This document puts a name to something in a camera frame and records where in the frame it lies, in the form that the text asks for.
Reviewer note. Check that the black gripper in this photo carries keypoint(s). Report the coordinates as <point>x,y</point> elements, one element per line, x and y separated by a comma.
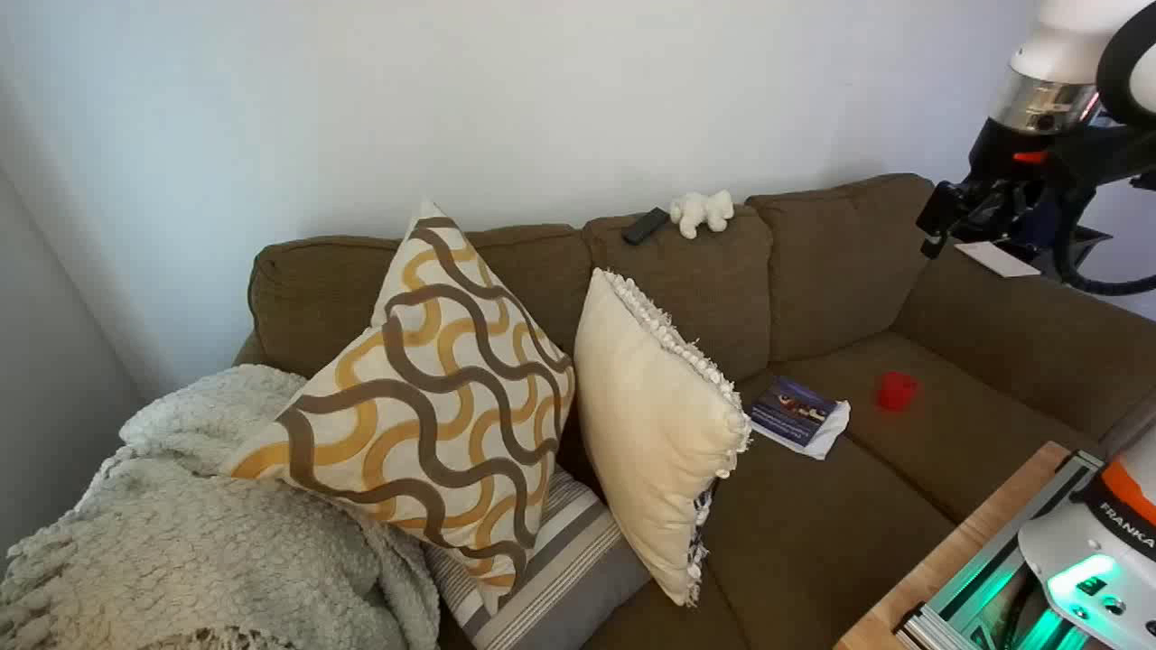
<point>979,212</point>

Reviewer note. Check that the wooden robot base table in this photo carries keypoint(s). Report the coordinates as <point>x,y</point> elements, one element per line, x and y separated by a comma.
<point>963,566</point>

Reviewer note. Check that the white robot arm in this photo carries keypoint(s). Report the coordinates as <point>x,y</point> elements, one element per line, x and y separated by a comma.
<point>1078,112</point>

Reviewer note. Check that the cream fringed pillow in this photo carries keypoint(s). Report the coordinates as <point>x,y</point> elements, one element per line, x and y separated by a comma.
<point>659,419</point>

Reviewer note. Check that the brown wave patterned pillow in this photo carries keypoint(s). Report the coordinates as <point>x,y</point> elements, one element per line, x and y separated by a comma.
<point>438,419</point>

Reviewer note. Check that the white paper on armrest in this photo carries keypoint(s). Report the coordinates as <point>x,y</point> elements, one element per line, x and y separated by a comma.
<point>997,262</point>

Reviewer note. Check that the brown fabric sofa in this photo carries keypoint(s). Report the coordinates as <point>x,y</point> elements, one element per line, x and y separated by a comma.
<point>831,290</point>

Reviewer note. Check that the white plush toy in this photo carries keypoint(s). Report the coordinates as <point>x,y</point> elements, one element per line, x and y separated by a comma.
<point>703,212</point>

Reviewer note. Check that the blue cover book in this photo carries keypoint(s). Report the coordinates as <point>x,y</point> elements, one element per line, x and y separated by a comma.
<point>798,417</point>

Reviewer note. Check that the black remote control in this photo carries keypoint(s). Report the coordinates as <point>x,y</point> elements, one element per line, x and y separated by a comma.
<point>646,225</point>

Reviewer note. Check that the grey striped cushion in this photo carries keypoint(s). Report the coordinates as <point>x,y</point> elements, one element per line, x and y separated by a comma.
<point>576,576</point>

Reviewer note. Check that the grey knitted blanket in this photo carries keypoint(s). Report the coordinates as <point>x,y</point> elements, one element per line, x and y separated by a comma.
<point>171,553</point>

